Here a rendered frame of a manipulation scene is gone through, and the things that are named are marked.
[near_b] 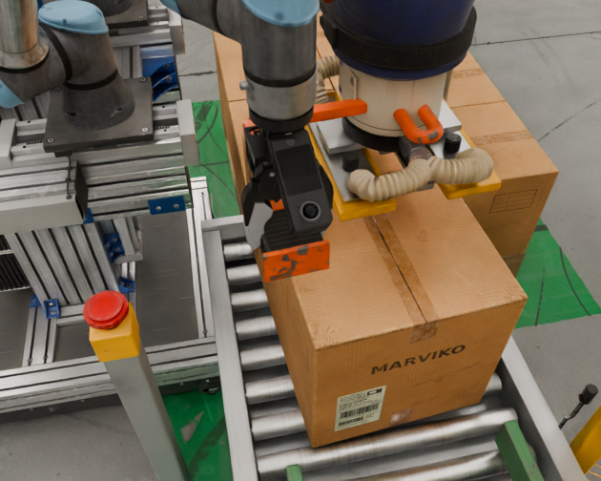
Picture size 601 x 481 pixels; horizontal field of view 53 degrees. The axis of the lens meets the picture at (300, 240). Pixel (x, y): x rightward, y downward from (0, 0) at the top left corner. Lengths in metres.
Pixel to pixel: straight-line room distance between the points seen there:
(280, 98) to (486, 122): 1.65
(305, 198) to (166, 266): 1.52
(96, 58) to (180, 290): 0.99
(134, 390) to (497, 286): 0.69
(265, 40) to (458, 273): 0.69
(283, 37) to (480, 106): 1.76
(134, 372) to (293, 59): 0.69
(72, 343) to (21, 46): 1.11
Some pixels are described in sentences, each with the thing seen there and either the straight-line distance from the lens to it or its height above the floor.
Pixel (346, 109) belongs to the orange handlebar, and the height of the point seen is 1.24.
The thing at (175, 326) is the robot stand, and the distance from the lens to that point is 1.97.
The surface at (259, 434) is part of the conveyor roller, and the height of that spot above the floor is 0.54.
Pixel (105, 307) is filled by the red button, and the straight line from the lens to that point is 1.00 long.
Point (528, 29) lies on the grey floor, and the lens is 4.08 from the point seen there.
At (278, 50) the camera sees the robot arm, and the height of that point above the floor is 1.51.
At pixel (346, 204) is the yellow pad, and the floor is 1.12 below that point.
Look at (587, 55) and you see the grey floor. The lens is 3.93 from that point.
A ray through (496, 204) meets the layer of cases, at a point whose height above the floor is 0.43.
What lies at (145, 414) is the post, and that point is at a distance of 1.25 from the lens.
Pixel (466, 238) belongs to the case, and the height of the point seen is 0.95.
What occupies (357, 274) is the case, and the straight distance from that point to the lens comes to 1.11.
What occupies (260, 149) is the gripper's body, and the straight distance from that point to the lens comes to 0.70.
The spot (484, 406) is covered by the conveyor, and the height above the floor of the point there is 0.49.
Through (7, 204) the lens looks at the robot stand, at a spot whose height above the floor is 0.95.
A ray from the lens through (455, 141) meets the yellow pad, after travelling 1.09.
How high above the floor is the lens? 1.81
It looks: 48 degrees down
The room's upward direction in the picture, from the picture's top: straight up
